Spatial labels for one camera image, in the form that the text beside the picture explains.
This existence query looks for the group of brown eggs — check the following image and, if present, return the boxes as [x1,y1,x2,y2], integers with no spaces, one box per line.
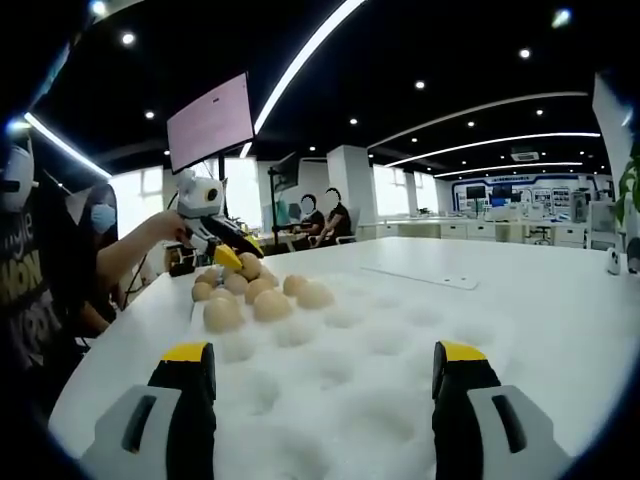
[191,264,336,334]

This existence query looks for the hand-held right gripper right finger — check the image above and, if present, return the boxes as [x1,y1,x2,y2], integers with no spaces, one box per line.
[431,340,572,480]

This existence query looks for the person's left hand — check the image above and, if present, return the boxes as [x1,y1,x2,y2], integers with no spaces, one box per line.
[146,211,195,250]

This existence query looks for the white square pillar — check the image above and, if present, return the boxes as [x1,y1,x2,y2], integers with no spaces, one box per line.
[592,72,636,181]
[327,144,374,226]

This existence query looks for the white worn device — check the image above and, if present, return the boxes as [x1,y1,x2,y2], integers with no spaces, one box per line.
[0,134,39,211]

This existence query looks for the white table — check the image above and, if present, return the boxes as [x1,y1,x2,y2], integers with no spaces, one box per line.
[47,237,640,471]

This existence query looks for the row of white cabinets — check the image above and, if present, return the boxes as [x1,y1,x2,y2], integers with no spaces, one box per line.
[359,214,619,251]

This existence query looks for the black monitor on pole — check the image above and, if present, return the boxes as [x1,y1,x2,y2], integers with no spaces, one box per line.
[268,152,301,191]

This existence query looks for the green potted plant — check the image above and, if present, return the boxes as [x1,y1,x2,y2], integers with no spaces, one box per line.
[613,154,640,241]

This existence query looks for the blue-framed display wall panel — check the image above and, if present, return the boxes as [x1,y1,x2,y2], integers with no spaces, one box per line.
[452,172,615,217]

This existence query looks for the single brown egg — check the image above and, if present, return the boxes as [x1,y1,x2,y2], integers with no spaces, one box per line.
[237,252,264,281]

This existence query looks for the large pink display screen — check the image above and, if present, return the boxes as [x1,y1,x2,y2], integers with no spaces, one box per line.
[166,72,255,174]

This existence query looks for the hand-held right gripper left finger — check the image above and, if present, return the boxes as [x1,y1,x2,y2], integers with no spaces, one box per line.
[78,341,218,480]

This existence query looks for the white foam egg holder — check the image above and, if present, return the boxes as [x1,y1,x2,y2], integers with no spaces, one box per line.
[185,272,521,480]

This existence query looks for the operator in black shirt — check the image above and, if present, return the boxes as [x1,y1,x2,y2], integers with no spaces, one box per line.
[0,172,109,416]

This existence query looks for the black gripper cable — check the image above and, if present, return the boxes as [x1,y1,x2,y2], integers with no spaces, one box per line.
[122,249,151,301]

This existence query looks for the long white ceiling light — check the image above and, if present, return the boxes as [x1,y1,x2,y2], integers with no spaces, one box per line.
[254,0,366,134]

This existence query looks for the grey office chair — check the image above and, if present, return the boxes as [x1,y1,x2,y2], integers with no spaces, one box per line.
[344,207,362,244]

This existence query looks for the small black device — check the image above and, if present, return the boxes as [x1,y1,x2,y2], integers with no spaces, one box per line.
[167,242,199,277]

